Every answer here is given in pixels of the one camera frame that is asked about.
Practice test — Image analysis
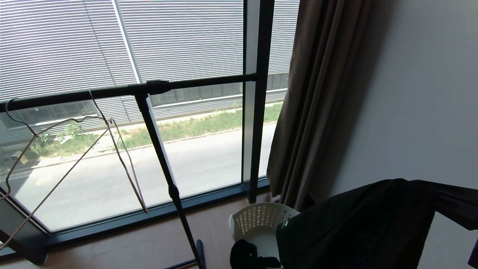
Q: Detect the black garment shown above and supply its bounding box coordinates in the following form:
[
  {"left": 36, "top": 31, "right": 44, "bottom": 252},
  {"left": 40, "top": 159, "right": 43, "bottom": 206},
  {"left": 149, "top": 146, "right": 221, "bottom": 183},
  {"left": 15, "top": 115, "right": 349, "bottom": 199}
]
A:
[
  {"left": 230, "top": 239, "right": 283, "bottom": 269},
  {"left": 276, "top": 178, "right": 478, "bottom": 269}
]

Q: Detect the pink clothes hanger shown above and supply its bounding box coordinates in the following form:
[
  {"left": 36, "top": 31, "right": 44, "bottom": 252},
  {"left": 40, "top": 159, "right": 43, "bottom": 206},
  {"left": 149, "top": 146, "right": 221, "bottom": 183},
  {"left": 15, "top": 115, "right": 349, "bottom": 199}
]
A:
[
  {"left": 89, "top": 90, "right": 149, "bottom": 214},
  {"left": 0, "top": 98, "right": 113, "bottom": 250}
]

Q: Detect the white laundry basket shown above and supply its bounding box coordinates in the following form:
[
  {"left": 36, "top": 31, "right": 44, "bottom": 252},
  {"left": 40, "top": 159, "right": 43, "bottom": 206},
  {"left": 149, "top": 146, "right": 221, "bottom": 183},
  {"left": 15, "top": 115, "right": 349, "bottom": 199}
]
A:
[{"left": 229, "top": 202, "right": 301, "bottom": 269}]

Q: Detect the black clothes rack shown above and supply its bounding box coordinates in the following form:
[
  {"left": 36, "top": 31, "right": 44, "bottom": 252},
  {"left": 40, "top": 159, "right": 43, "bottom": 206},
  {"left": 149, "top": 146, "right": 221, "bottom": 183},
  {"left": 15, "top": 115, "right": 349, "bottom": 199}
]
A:
[{"left": 0, "top": 73, "right": 258, "bottom": 269}]

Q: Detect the window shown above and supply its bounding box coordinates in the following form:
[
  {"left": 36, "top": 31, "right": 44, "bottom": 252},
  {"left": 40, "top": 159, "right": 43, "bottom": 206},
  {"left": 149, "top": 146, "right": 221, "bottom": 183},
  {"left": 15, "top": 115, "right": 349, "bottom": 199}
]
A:
[{"left": 0, "top": 0, "right": 301, "bottom": 266}]

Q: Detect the brown curtain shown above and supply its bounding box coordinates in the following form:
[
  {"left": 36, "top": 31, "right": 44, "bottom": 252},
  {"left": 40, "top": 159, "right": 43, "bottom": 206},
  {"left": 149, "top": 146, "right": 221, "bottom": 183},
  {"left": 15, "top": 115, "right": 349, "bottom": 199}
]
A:
[{"left": 266, "top": 0, "right": 374, "bottom": 212}]

